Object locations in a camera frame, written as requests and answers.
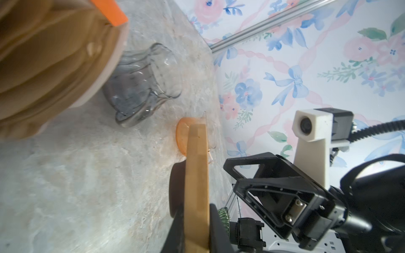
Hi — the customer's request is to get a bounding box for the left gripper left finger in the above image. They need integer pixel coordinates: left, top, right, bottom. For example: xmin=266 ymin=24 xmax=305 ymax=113
xmin=161 ymin=204 xmax=185 ymax=253

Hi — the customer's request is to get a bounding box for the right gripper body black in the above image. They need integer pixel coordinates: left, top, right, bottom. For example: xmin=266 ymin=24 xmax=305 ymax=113
xmin=278 ymin=191 xmax=346 ymax=251

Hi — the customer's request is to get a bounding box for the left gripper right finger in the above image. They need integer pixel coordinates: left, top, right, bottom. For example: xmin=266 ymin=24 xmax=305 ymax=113
xmin=209 ymin=203 xmax=235 ymax=253

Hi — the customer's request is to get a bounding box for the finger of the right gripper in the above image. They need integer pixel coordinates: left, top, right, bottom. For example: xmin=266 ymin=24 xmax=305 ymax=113
xmin=223 ymin=152 xmax=301 ymax=190
xmin=234 ymin=177 xmax=326 ymax=229

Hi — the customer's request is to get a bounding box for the wooden dripper ring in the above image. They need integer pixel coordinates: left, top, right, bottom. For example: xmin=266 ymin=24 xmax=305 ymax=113
xmin=168 ymin=123 xmax=211 ymax=253

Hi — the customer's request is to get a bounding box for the green glass dripper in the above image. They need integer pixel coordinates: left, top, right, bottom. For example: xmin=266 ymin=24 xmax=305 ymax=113
xmin=218 ymin=207 xmax=230 ymax=236

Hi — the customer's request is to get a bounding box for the orange glass carafe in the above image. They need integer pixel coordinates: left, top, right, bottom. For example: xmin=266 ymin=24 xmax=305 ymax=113
xmin=176 ymin=111 xmax=218 ymax=164

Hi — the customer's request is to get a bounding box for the coffee filter pack orange clip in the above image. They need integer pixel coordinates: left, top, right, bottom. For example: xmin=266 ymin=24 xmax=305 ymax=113
xmin=1 ymin=0 xmax=129 ymax=141

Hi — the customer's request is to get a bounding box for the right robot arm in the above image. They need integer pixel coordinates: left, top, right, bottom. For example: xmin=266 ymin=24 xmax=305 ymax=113
xmin=224 ymin=152 xmax=405 ymax=253

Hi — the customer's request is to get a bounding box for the grey glass carafe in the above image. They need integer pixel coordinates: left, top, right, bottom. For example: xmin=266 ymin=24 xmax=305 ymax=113
xmin=102 ymin=43 xmax=182 ymax=128

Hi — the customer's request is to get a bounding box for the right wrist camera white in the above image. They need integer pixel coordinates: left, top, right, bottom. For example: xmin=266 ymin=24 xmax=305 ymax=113
xmin=292 ymin=108 xmax=354 ymax=190

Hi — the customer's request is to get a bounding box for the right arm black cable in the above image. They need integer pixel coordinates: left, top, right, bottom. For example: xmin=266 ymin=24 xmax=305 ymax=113
xmin=347 ymin=119 xmax=405 ymax=143

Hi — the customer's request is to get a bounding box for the right corner aluminium post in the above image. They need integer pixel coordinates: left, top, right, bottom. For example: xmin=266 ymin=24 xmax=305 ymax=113
xmin=210 ymin=0 xmax=334 ymax=53

